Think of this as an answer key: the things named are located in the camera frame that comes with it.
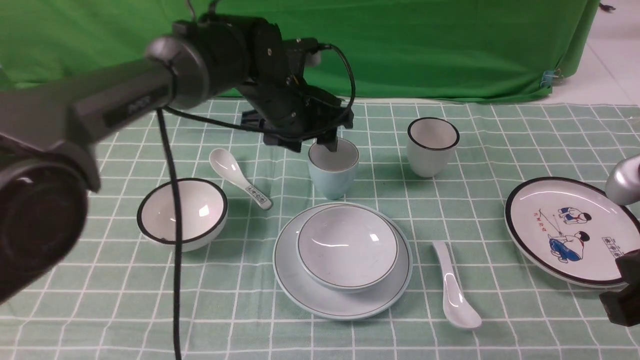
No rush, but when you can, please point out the light blue bowl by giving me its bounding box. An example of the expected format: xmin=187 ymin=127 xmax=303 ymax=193
xmin=295 ymin=203 xmax=400 ymax=293

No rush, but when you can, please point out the light blue plate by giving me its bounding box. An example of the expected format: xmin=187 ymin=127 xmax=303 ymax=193
xmin=273 ymin=202 xmax=413 ymax=321

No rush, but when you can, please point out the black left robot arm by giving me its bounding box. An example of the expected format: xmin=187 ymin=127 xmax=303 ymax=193
xmin=0 ymin=10 xmax=354 ymax=302

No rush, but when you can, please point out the plain white spoon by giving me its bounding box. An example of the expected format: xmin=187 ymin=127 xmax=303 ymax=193
xmin=432 ymin=241 xmax=482 ymax=330

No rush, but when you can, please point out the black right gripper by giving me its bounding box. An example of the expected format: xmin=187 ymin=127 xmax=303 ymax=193
xmin=599 ymin=250 xmax=640 ymax=327

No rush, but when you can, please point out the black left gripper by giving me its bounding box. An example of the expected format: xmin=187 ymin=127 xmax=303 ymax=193
xmin=238 ymin=38 xmax=355 ymax=153

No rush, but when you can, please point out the green backdrop cloth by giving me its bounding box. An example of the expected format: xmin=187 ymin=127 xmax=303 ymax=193
xmin=0 ymin=0 xmax=599 ymax=102

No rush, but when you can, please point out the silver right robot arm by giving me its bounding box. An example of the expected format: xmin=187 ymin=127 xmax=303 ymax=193
xmin=599 ymin=154 xmax=640 ymax=327

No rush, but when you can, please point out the white bowl black rim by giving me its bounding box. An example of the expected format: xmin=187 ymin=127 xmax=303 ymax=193
xmin=136 ymin=178 xmax=229 ymax=252

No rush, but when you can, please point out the white spoon with blue print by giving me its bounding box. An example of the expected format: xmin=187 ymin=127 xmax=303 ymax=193
xmin=209 ymin=148 xmax=273 ymax=210

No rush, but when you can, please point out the blue clip on backdrop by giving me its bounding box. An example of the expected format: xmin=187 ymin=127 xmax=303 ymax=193
xmin=539 ymin=70 xmax=557 ymax=89

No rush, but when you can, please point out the white cup black rim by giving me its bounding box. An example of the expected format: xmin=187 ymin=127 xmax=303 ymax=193
xmin=406 ymin=117 xmax=460 ymax=178

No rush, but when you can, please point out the green checked tablecloth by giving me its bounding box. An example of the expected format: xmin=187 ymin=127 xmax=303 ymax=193
xmin=0 ymin=102 xmax=639 ymax=360

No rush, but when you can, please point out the white plate with cartoon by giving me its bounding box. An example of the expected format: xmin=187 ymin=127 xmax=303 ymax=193
xmin=503 ymin=177 xmax=640 ymax=289

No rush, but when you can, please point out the light blue cup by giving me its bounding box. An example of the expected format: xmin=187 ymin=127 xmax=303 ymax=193
xmin=307 ymin=137 xmax=360 ymax=201

